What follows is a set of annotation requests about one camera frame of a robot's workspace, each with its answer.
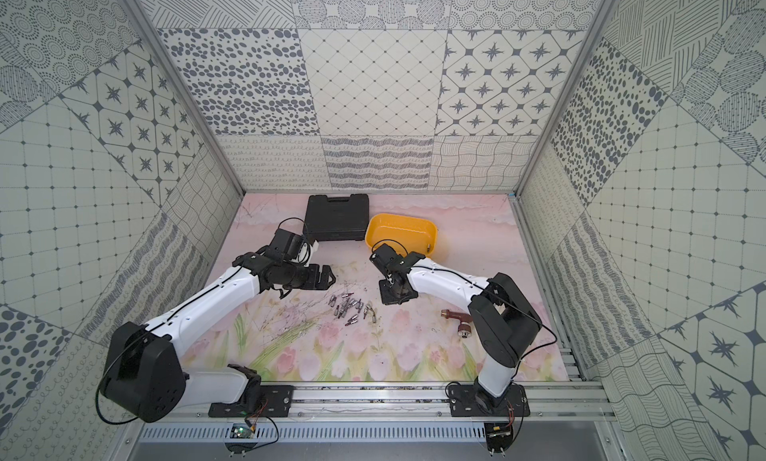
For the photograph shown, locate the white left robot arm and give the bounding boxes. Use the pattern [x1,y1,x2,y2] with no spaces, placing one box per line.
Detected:
[95,229,336,423]

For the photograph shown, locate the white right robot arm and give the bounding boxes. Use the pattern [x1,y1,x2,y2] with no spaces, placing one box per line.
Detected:
[370,251,549,400]

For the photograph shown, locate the yellow plastic storage box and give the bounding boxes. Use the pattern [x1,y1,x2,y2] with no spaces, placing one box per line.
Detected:
[365,214,438,257]

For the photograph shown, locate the black plastic tool case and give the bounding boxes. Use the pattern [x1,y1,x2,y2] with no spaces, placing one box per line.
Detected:
[303,194,370,243]

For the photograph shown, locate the red brown pipe fitting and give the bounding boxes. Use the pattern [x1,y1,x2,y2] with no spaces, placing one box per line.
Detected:
[441,309,473,338]

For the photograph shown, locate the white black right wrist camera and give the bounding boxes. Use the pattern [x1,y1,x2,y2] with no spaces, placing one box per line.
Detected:
[370,243,426,277]

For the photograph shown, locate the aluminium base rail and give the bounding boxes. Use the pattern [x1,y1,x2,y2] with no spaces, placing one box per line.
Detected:
[160,381,618,424]

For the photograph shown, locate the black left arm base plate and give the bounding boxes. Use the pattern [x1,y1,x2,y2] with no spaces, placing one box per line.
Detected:
[207,364,295,418]

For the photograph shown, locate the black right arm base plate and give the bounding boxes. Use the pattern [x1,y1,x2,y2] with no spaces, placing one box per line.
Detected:
[445,380,531,417]

